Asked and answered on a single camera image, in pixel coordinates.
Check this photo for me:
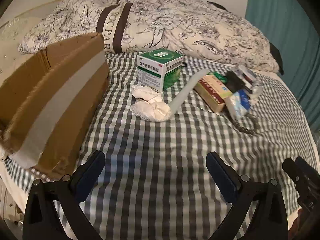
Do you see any blue white tissue pack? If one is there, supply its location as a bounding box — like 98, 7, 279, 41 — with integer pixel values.
225, 89, 250, 121

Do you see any red yellow medicine box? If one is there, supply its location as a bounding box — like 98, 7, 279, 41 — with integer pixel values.
194, 75, 233, 113

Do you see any small black box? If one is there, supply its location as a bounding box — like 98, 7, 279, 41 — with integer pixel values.
226, 71, 245, 93

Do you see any silver foil packet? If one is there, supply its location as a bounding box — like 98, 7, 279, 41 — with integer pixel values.
233, 66, 263, 99

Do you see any translucent white silicone strip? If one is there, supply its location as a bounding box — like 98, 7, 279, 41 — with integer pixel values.
167, 69, 209, 119

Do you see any small green packet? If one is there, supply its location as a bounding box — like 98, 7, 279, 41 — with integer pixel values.
207, 72, 228, 84

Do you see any white cloth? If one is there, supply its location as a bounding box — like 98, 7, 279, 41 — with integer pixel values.
130, 85, 171, 122

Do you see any green white medicine box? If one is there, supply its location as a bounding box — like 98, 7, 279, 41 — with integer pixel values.
137, 49, 183, 93

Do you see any person's right hand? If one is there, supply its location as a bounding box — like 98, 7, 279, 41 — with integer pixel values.
289, 209, 319, 239

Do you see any brown cardboard box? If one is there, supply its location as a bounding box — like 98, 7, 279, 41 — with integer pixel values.
1, 33, 109, 179

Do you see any teal curtain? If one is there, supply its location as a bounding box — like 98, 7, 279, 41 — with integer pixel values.
245, 0, 319, 132

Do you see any floral folded duvet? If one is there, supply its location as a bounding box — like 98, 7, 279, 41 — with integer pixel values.
18, 0, 279, 73

